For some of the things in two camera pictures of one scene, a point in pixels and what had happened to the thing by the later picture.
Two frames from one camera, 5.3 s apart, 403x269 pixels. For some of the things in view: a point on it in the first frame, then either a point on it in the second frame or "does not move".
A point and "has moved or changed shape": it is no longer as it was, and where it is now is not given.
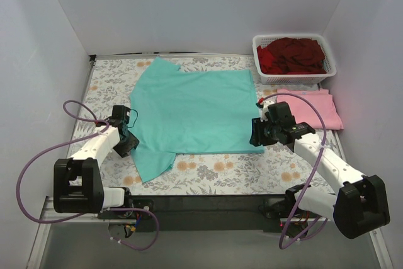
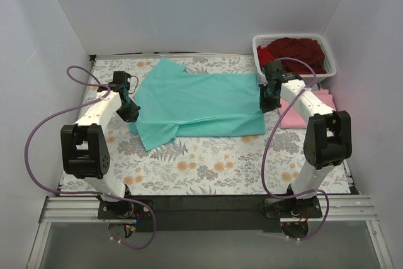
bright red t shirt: x=266 y=61 does not move
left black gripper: x=128 y=144 to x=130 y=113
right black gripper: x=257 y=131 to x=266 y=101
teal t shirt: x=179 y=111 has moved or changed shape
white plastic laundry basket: x=260 y=40 does not move
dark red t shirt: x=300 y=55 does not move
